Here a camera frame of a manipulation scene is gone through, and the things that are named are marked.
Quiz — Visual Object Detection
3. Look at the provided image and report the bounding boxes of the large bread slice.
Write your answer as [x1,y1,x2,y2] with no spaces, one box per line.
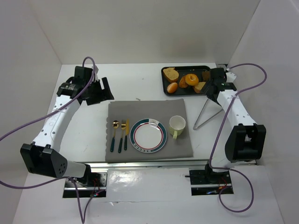
[162,67,179,83]

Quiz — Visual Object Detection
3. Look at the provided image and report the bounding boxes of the metal tongs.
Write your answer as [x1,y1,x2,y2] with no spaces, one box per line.
[193,99,223,131]

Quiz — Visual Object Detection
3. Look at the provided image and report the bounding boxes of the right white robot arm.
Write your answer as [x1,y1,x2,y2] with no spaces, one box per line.
[201,68,266,173]

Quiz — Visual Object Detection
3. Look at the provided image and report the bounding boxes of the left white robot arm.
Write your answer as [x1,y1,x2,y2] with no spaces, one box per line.
[20,66,114,182]

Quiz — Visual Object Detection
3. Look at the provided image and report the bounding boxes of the dark brown bread piece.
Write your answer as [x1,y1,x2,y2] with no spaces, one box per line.
[202,71,210,82]

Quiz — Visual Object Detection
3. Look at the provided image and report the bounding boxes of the bread slice front right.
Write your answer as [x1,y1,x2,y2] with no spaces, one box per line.
[193,82,206,93]

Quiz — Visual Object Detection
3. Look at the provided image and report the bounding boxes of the grey cloth placemat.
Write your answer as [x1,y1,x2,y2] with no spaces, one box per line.
[105,99,193,162]

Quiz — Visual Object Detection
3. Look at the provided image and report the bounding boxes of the orange glazed donut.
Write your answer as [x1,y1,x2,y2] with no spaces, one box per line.
[185,73,199,86]

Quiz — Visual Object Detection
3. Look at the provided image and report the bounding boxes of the black baking tray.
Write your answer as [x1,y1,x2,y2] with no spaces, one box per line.
[161,65,211,97]

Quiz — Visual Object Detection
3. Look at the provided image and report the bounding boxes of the brown pastry under donut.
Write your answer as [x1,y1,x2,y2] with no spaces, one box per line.
[179,76,189,88]

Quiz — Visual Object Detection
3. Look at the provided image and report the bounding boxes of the small round bun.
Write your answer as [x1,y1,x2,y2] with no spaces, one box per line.
[166,82,178,94]

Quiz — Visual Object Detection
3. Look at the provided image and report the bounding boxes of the white plate green red rim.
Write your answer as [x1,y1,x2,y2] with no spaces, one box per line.
[129,119,167,154]

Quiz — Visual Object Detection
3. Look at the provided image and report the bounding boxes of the light green mug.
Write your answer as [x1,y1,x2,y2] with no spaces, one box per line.
[169,115,186,139]

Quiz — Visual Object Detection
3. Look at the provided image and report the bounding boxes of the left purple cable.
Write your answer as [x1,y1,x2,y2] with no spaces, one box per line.
[0,56,99,224]

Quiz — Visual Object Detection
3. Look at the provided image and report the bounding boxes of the purple cable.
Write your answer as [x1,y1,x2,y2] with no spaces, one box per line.
[208,63,268,213]
[0,56,99,224]

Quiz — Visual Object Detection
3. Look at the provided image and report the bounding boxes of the gold spoon green handle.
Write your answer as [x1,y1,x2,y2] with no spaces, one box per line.
[110,120,120,152]

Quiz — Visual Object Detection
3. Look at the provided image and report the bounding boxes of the gold fork green handle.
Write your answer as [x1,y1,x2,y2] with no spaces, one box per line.
[118,119,126,153]

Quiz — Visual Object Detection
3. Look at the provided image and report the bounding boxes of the gold knife green handle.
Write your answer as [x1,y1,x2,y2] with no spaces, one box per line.
[124,119,129,151]

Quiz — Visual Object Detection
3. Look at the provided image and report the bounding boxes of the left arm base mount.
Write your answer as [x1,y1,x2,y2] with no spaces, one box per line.
[63,170,108,198]

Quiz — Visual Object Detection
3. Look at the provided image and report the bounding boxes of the aluminium front rail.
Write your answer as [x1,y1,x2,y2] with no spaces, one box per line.
[88,160,208,169]

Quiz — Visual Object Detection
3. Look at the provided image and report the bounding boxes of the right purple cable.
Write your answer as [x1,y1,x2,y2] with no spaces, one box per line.
[208,63,268,213]

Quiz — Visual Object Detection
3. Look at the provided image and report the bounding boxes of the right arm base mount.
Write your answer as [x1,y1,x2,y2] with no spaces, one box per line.
[185,164,234,196]

